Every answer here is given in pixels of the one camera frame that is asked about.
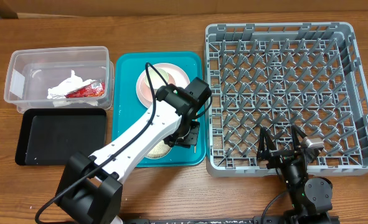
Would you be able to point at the clear plastic bin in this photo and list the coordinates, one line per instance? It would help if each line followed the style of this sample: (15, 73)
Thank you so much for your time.
(32, 72)

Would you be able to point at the teal serving tray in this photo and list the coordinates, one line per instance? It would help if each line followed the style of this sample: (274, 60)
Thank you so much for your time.
(127, 108)

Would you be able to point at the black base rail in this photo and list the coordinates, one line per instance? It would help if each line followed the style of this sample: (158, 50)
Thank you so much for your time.
(254, 220)

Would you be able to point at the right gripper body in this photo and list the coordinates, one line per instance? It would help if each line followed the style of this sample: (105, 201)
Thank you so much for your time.
(297, 168)

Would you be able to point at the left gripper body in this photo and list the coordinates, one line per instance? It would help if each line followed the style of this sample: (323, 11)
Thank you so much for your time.
(185, 134)

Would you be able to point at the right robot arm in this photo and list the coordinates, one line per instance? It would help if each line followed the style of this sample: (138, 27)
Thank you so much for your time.
(310, 197)

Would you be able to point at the red snack wrapper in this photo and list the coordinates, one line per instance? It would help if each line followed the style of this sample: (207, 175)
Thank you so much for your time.
(96, 88)

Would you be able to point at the right wooden chopstick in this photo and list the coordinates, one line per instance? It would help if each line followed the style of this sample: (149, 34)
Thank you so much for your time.
(195, 150)

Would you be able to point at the grey bowl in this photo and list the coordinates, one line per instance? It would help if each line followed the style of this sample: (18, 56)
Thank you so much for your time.
(158, 151)

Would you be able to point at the white napkin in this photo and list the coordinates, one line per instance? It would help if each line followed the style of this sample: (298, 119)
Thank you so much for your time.
(67, 86)

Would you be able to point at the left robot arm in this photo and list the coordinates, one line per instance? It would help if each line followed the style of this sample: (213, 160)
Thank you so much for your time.
(91, 187)

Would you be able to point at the pink plate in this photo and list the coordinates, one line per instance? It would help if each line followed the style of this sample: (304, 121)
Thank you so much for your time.
(170, 72)

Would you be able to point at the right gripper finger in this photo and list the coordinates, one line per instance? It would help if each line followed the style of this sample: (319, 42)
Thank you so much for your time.
(295, 133)
(265, 143)

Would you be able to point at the grey dish rack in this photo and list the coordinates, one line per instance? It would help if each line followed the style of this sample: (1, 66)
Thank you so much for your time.
(275, 75)

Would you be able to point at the black plastic tray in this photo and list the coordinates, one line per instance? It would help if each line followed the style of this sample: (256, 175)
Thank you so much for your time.
(49, 137)

